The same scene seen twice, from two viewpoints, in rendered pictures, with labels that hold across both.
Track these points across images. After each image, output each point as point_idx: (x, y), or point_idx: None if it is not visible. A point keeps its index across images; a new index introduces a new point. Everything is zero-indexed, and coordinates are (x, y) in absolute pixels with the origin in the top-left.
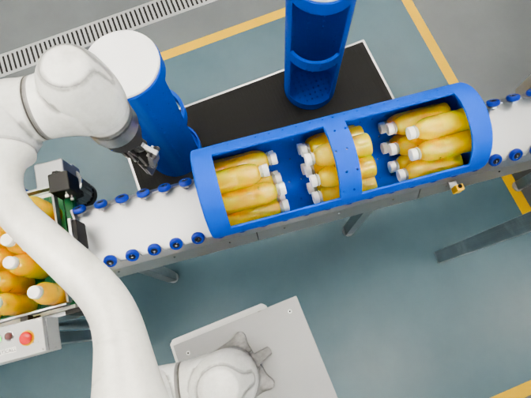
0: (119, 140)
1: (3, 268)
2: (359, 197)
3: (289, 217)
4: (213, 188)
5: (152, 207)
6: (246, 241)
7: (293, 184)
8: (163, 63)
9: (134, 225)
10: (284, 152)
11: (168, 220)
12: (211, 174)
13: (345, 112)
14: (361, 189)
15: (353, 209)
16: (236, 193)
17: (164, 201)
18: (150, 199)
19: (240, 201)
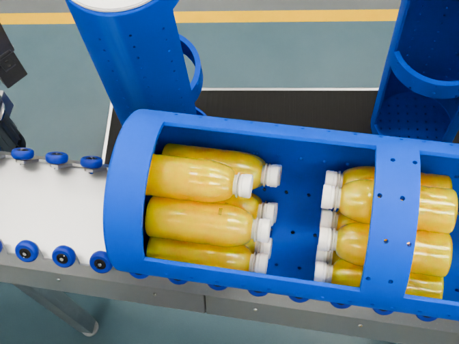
0: None
1: None
2: (398, 302)
3: (255, 286)
4: (136, 175)
5: (63, 186)
6: (184, 305)
7: (298, 239)
8: None
9: (22, 203)
10: (303, 179)
11: (74, 216)
12: (143, 151)
13: (429, 140)
14: (404, 287)
15: (389, 329)
16: (179, 205)
17: (84, 185)
18: (65, 173)
19: (179, 221)
